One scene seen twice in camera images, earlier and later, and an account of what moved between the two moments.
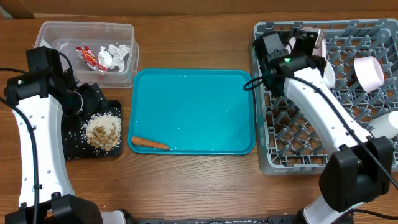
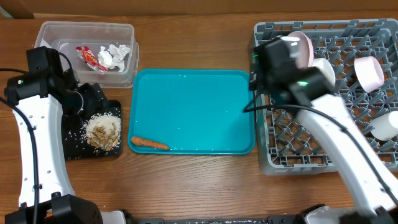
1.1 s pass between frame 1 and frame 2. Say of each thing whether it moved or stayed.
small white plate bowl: stayed
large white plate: moved
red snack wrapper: stayed
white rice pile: stayed
